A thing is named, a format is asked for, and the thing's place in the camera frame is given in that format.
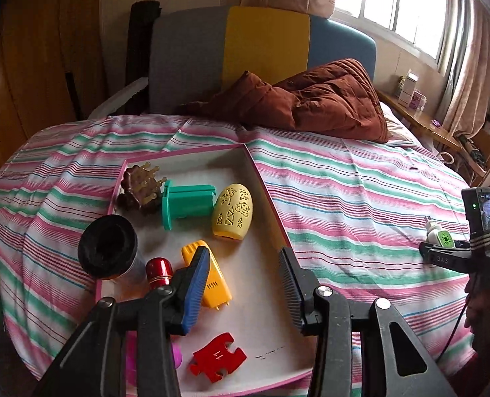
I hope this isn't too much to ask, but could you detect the white green plug-in device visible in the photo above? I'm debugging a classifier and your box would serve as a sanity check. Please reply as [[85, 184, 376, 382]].
[[425, 216, 456, 248]]

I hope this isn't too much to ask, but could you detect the magenta plastic cup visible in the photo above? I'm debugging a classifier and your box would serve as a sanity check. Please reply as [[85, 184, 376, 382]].
[[125, 331, 183, 385]]

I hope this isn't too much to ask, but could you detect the red metal capsule bottle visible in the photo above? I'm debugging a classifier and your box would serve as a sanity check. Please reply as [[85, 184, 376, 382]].
[[145, 257, 174, 290]]

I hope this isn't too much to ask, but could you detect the black lid grey jar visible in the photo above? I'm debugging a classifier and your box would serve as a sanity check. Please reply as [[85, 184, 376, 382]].
[[78, 214, 145, 285]]

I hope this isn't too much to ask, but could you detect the red puzzle piece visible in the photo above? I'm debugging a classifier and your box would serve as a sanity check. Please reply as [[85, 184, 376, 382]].
[[188, 332, 246, 383]]

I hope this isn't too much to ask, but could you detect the orange plastic toy piece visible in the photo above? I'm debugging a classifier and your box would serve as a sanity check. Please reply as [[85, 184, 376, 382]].
[[181, 239, 232, 310]]

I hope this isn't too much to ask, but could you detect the yellow perforated egg case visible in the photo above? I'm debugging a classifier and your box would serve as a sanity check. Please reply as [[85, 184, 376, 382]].
[[212, 184, 253, 241]]

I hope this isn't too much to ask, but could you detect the brown massage comb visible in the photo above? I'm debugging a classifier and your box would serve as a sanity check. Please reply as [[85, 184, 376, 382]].
[[116, 162, 167, 215]]

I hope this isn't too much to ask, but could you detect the person's right hand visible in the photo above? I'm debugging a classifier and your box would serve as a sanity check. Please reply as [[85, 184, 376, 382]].
[[464, 273, 490, 354]]

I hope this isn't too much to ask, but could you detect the wooden side shelf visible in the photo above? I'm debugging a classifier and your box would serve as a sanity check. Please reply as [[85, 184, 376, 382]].
[[378, 91, 490, 187]]

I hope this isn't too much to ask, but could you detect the striped bed sheet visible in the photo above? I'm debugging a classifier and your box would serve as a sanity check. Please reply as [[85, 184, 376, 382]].
[[0, 115, 474, 376]]

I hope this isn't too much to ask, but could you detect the purple small box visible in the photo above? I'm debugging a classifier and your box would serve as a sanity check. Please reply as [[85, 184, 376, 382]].
[[409, 89, 427, 111]]

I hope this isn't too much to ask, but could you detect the white carton box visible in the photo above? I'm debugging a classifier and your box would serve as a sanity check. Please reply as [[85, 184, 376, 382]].
[[398, 70, 419, 107]]

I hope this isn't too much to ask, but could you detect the brown quilted blanket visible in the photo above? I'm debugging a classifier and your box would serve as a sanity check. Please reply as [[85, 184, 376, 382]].
[[177, 58, 388, 144]]

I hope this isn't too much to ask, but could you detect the pink rimmed white tray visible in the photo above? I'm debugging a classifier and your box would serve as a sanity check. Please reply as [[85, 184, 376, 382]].
[[109, 144, 315, 396]]

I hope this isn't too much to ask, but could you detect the window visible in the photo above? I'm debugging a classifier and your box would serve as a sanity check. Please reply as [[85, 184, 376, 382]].
[[333, 0, 472, 70]]

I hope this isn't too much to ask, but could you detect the grey yellow blue headboard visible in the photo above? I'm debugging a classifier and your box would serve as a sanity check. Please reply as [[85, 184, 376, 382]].
[[146, 6, 377, 115]]

